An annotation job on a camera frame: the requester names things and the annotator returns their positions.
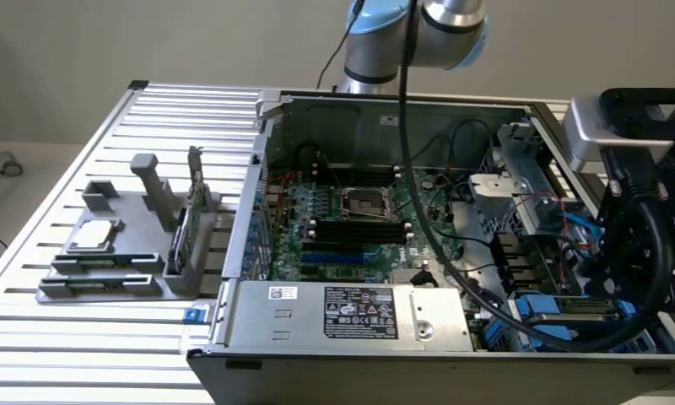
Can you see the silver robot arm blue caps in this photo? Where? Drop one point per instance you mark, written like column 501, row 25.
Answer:
column 422, row 42

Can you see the silver disk bay cage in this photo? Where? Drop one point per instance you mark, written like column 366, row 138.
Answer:
column 521, row 185

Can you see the blue disk caddy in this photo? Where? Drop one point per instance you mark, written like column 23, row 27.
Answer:
column 546, row 308

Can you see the dark disk drive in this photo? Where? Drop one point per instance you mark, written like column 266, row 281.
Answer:
column 178, row 240

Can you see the silver chipset heatsink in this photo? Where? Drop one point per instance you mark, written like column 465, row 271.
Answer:
column 406, row 276

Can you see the CPU socket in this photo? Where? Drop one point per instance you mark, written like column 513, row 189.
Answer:
column 367, row 200

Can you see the black RAM slot bank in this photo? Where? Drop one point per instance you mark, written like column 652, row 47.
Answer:
column 361, row 231
column 366, row 174

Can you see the blue expansion slot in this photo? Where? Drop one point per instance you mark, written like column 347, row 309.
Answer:
column 333, row 257

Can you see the green motherboard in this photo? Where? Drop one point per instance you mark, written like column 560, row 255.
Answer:
column 293, row 261

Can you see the silver power supply unit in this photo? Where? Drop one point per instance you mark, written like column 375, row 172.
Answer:
column 315, row 320

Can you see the open black PC case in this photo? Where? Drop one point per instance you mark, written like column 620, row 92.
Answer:
column 315, row 375

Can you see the green graphics card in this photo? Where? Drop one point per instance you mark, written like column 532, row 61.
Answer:
column 199, row 198

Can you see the blue case latch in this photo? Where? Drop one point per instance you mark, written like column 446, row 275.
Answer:
column 194, row 316

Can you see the grey parts rack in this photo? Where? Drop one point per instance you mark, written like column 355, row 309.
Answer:
column 130, row 236

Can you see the green RAM stick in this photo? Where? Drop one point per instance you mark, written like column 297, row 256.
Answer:
column 90, row 284
column 98, row 262

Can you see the silver CPU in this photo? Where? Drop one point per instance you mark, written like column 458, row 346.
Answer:
column 92, row 234

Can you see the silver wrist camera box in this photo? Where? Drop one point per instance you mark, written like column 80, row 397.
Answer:
column 588, row 131

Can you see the grey caster wheel frame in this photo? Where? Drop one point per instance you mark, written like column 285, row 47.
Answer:
column 3, row 162

